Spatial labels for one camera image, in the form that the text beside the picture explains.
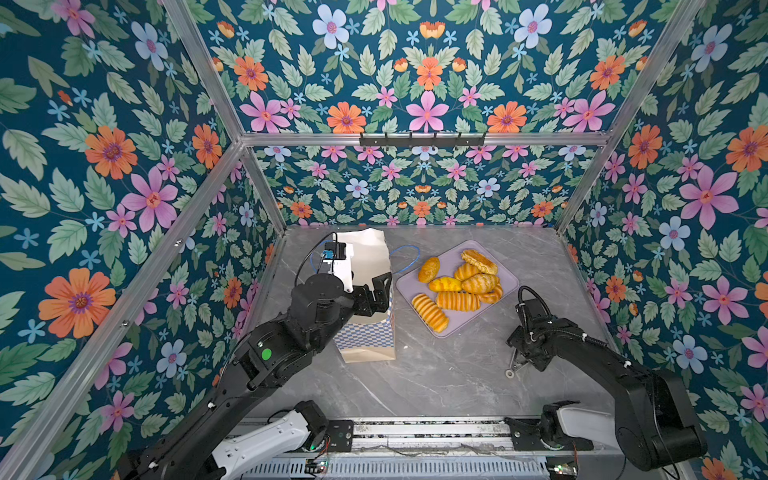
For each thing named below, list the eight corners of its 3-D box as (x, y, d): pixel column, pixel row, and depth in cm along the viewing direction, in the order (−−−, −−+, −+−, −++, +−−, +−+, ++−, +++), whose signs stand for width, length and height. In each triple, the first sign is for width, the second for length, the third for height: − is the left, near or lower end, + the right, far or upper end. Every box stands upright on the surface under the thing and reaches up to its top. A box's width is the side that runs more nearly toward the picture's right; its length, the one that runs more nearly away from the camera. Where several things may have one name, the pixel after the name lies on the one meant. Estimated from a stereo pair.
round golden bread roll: (415, 279, 105) (415, 273, 102) (429, 260, 110) (430, 253, 107) (429, 286, 103) (430, 280, 100) (442, 266, 108) (443, 260, 105)
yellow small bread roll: (428, 292, 101) (429, 288, 99) (428, 280, 104) (428, 276, 102) (461, 292, 101) (462, 288, 99) (459, 280, 104) (460, 276, 102)
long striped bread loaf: (438, 336, 92) (439, 331, 89) (408, 304, 99) (408, 299, 96) (451, 326, 94) (452, 320, 91) (421, 295, 101) (422, 289, 98)
